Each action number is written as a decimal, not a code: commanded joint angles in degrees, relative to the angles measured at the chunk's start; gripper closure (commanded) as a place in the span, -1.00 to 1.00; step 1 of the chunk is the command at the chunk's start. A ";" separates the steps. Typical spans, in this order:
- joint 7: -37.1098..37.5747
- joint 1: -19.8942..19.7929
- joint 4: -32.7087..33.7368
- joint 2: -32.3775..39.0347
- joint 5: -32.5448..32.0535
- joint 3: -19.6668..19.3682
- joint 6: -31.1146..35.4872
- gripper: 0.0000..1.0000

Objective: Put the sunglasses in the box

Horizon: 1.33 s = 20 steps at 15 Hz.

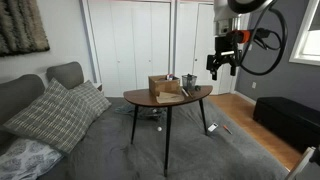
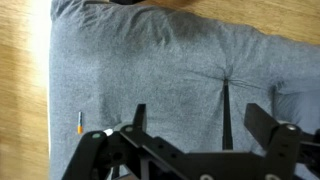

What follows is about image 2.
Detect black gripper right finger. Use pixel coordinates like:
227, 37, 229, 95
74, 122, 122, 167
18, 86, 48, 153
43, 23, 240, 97
244, 102, 303, 180

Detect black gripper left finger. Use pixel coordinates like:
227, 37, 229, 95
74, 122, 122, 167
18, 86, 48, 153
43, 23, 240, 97
62, 103, 188, 180

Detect small orange pen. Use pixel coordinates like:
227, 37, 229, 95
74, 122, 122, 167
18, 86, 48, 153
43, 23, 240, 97
77, 111, 84, 135

